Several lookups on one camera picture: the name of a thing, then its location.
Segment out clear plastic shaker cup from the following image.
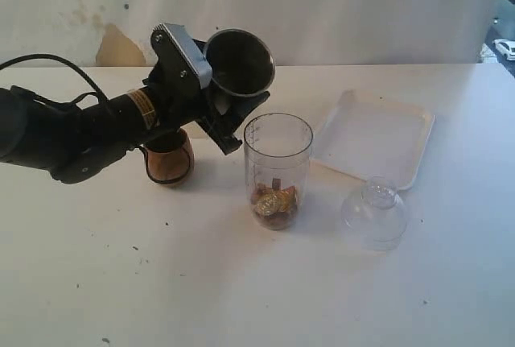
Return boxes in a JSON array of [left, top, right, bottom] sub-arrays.
[[243, 113, 314, 230]]

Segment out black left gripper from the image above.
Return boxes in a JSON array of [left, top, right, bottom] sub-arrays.
[[142, 39, 269, 155]]

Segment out clear dome shaker lid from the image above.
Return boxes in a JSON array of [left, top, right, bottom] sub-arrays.
[[340, 177, 408, 252]]

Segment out white rectangular tray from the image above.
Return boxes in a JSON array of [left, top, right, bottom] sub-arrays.
[[312, 90, 435, 191]]

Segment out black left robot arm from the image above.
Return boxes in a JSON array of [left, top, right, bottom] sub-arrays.
[[1, 30, 275, 184]]

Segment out brown wooden cup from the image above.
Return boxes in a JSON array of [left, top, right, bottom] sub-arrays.
[[141, 129, 195, 188]]

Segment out stainless steel cup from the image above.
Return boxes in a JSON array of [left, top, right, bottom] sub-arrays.
[[203, 29, 275, 97]]

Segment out small wooden block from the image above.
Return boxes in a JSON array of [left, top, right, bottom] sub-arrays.
[[271, 178, 282, 191]]

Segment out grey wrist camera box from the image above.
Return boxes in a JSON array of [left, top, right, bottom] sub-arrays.
[[150, 23, 212, 96]]

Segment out gold coin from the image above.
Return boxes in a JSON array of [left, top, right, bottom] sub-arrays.
[[254, 193, 282, 217]]

